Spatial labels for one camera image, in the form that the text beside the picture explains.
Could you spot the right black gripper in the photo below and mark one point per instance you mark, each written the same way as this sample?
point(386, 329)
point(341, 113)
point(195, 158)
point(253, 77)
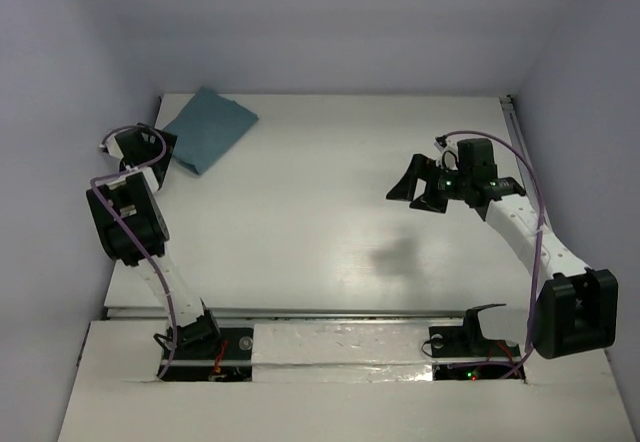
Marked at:
point(406, 187)

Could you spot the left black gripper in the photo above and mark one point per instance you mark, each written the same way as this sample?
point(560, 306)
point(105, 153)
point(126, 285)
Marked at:
point(150, 147)

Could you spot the teal t-shirt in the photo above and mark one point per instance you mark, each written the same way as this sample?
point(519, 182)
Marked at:
point(207, 127)

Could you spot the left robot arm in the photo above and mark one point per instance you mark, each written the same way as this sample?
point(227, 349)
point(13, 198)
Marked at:
point(132, 230)

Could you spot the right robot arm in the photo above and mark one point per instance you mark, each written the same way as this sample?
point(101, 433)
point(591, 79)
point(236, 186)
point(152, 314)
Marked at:
point(572, 306)

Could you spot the white foil-taped centre block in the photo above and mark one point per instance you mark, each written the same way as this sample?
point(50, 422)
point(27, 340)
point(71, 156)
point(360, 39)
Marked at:
point(340, 352)

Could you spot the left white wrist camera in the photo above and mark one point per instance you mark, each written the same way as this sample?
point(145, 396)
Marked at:
point(111, 147)

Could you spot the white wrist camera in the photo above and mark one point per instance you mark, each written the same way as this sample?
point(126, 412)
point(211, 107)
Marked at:
point(448, 158)
point(111, 147)

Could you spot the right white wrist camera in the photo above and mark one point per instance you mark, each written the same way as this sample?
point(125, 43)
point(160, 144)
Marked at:
point(448, 158)

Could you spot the aluminium right side rail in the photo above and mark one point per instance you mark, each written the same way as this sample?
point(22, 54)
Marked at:
point(517, 142)

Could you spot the aluminium rail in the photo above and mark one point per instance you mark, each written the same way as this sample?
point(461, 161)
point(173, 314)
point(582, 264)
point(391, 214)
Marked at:
point(517, 142)
point(246, 313)

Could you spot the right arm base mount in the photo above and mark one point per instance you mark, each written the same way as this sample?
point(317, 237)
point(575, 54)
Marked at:
point(463, 353)

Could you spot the aluminium front rail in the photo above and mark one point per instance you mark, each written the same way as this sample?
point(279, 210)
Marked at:
point(246, 313)

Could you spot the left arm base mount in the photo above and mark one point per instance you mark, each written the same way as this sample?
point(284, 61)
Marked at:
point(206, 354)

